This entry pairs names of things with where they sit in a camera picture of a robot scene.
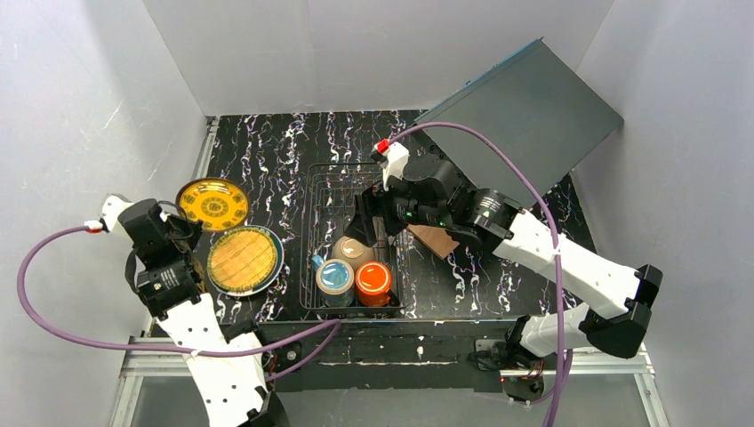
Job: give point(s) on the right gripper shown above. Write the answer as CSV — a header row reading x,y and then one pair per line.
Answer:
x,y
373,204

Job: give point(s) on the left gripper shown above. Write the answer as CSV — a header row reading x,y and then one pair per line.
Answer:
x,y
179,234

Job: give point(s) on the yellow patterned plate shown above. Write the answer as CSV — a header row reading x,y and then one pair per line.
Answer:
x,y
218,203

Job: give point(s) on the beige ceramic bowl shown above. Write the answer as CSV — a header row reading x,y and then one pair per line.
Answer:
x,y
353,252

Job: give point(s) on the orange ceramic mug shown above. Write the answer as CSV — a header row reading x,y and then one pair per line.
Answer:
x,y
373,283

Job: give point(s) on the blue butterfly mug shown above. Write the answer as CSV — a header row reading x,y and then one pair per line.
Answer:
x,y
335,281

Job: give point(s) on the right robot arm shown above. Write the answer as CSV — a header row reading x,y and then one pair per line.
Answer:
x,y
616,300

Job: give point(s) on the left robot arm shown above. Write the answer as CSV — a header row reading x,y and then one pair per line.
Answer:
x,y
163,272

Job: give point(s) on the wooden base board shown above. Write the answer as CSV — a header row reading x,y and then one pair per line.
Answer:
x,y
435,239

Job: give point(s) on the white plate green rim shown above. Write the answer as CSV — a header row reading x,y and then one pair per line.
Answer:
x,y
277,277

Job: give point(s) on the dark grey tilted panel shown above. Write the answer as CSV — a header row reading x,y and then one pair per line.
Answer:
x,y
533,108

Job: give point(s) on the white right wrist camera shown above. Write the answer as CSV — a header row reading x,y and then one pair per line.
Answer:
x,y
392,158

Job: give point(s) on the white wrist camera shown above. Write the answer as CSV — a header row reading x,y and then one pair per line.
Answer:
x,y
113,205
392,158

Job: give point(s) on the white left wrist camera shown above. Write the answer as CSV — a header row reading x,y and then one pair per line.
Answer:
x,y
113,205

